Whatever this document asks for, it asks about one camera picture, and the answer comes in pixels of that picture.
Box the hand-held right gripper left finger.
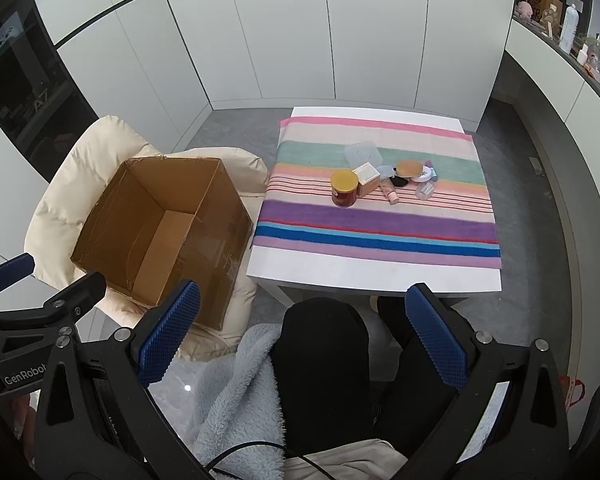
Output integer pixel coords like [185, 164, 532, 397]
[34, 280, 216, 480]

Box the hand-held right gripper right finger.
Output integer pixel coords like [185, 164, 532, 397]
[405, 282, 571, 480]

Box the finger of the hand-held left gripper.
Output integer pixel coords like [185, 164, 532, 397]
[0, 271, 107, 333]
[0, 253, 36, 311]

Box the brown cardboard box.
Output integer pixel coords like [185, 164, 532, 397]
[70, 156, 253, 332]

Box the pink bottle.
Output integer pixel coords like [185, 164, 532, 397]
[378, 177, 401, 205]

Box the beige box with white top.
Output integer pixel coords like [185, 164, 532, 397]
[352, 162, 382, 198]

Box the red jar with gold lid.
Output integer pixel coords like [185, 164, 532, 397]
[331, 170, 359, 208]

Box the clear plastic container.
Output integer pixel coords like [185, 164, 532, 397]
[344, 141, 383, 171]

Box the person's left hand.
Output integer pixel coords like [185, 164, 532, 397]
[10, 395, 38, 457]

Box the person's right leg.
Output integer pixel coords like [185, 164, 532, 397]
[376, 296, 463, 461]

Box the person's leg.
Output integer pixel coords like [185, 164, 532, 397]
[376, 296, 463, 461]
[271, 297, 372, 457]

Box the light blue fleece blanket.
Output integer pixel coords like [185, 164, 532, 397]
[149, 322, 288, 480]

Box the person's left leg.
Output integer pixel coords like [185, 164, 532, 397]
[271, 297, 372, 457]

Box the cream puffy jacket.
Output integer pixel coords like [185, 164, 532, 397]
[24, 115, 271, 361]

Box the striped colourful cloth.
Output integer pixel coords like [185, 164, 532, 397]
[252, 116, 503, 270]

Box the beige cloth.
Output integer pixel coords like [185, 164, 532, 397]
[282, 439, 408, 480]

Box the black built-in oven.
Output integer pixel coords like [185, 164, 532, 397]
[0, 10, 98, 183]

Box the tall white bottle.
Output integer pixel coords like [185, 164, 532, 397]
[560, 4, 582, 55]

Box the brown shelf box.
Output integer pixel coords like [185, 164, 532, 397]
[532, 0, 564, 26]

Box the black cable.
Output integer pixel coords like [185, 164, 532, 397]
[200, 439, 341, 480]

